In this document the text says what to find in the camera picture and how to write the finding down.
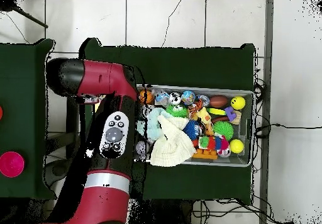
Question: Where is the mint green cloth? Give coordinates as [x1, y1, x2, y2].
[136, 107, 172, 140]

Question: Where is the cream yellow cloth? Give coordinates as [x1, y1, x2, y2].
[150, 114, 197, 167]

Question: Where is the multicolour fuzzy caterpillar toy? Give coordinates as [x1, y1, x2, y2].
[197, 135, 230, 153]

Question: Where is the clear mesh bin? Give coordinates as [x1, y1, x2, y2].
[135, 84, 254, 167]

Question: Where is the green fuzzy toy with eyes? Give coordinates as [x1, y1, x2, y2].
[165, 104, 189, 118]

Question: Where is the small orange basketball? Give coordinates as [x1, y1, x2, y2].
[140, 89, 155, 105]

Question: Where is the globe print ball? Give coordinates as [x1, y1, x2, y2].
[181, 90, 196, 104]

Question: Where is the small white ball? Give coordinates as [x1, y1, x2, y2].
[135, 140, 150, 156]

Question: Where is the brown toy football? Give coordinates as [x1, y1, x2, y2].
[209, 95, 229, 109]

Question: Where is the green spiky ball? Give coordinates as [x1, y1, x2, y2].
[212, 120, 235, 140]

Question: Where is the yellow smiley ball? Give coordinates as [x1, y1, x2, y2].
[230, 95, 247, 111]

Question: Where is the plain yellow ball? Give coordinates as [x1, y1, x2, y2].
[228, 138, 245, 154]

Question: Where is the side table with green cloth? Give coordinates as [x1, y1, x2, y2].
[0, 38, 56, 201]

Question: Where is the pink disc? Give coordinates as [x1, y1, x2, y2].
[0, 151, 26, 179]

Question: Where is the black tripod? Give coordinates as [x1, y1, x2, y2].
[0, 0, 50, 30]

